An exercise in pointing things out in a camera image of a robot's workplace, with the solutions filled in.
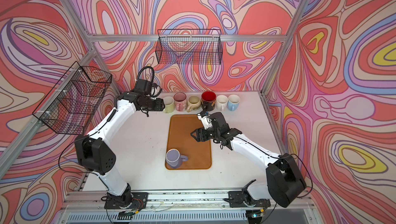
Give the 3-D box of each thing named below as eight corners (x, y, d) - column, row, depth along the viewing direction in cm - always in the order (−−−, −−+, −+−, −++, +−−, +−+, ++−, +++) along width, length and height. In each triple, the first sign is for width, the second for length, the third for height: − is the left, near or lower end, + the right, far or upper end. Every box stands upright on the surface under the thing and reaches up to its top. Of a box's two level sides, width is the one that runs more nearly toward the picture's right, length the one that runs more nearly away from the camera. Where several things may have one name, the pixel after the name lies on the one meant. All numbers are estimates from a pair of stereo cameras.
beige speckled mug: (187, 113, 108) (187, 106, 101) (188, 102, 114) (187, 94, 108) (200, 113, 107) (200, 106, 101) (200, 102, 114) (200, 94, 108)
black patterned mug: (201, 113, 107) (201, 104, 100) (201, 100, 116) (201, 91, 108) (215, 113, 107) (217, 104, 100) (214, 100, 116) (215, 91, 108)
